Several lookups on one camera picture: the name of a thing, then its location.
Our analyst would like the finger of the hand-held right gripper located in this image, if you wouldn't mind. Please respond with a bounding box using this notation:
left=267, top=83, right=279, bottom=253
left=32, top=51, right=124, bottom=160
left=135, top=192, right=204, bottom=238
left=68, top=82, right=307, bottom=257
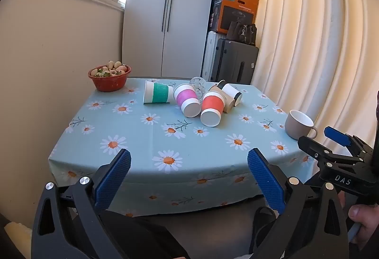
left=297, top=135, right=365, bottom=165
left=324, top=126, right=374, bottom=159

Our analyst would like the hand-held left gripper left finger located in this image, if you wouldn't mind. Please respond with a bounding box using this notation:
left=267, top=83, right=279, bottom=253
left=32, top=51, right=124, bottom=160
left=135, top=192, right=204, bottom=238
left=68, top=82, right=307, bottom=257
left=31, top=148, right=131, bottom=259

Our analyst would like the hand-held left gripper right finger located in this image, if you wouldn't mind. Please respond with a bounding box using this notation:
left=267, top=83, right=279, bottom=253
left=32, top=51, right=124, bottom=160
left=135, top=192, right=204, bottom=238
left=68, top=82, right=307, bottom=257
left=247, top=148, right=350, bottom=259

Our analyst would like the brown kraft paper cup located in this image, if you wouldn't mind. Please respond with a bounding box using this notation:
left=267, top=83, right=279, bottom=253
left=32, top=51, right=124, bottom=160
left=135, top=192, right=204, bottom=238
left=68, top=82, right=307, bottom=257
left=208, top=80, right=235, bottom=113

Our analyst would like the orange sleeve paper cup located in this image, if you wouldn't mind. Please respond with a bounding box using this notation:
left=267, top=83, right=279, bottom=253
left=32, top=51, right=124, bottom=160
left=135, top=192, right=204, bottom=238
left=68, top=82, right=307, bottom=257
left=200, top=91, right=223, bottom=127

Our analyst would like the white black-rimmed paper cup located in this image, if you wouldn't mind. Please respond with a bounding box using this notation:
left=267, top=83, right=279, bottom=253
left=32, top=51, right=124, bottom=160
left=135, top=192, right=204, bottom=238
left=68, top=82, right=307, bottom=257
left=221, top=83, right=243, bottom=107

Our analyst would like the green sleeve paper cup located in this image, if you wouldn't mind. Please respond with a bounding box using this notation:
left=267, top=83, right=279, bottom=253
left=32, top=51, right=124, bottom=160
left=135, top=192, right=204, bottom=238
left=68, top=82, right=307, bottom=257
left=143, top=80, right=174, bottom=105

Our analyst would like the pink sleeve paper cup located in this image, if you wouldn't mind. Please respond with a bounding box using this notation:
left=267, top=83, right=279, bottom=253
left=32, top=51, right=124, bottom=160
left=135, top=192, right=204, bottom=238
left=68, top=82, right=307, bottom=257
left=173, top=83, right=202, bottom=117

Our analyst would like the clear glass cup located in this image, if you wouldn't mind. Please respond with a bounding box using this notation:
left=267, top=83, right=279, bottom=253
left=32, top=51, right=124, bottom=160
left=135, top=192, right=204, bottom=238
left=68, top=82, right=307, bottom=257
left=189, top=77, right=208, bottom=97

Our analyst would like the person's right hand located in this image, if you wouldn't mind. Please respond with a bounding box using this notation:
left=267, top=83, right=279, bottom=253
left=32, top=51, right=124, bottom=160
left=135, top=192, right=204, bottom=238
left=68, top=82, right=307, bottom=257
left=338, top=190, right=379, bottom=253

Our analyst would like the beige ceramic mug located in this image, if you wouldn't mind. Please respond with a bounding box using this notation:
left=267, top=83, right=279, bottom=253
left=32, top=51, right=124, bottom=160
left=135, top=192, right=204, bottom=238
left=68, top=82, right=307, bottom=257
left=285, top=110, right=318, bottom=140

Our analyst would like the floral light blue tablecloth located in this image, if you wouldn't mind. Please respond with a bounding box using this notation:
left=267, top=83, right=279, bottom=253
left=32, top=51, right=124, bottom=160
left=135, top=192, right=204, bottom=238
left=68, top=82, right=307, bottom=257
left=48, top=77, right=320, bottom=217

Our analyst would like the red plastic basket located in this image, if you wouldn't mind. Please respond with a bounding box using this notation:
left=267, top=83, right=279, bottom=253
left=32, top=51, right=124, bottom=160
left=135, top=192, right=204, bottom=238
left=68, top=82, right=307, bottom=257
left=88, top=65, right=131, bottom=92

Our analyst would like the pile of pale fruits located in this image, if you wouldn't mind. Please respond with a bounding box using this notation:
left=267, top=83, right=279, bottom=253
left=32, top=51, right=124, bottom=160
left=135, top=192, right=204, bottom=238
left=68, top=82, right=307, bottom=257
left=91, top=60, right=128, bottom=78

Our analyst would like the cream curtain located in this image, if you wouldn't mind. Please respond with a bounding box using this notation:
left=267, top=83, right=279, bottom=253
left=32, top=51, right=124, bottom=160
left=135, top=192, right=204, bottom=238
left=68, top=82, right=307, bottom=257
left=243, top=0, right=379, bottom=143

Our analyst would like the dark grey suitcase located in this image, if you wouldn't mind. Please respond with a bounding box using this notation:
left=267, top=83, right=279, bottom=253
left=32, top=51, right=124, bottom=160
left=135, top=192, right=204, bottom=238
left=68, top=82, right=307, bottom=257
left=213, top=38, right=260, bottom=85

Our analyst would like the dark brown handbag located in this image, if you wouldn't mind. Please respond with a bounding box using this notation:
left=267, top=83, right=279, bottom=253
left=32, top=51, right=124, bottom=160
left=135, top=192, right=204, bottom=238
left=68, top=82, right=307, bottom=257
left=226, top=22, right=257, bottom=46

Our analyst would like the silver suitcase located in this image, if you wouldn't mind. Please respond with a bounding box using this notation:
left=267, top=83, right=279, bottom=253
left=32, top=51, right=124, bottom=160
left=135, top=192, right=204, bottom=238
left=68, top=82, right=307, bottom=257
left=201, top=31, right=226, bottom=82

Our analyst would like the white wardrobe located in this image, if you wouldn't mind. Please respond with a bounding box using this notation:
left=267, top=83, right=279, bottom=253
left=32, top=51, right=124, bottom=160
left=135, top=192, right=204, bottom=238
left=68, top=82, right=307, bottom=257
left=123, top=0, right=218, bottom=82

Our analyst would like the orange and black cardboard box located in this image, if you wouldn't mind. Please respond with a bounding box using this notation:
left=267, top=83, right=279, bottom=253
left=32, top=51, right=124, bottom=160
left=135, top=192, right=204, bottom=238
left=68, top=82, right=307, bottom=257
left=212, top=0, right=260, bottom=35

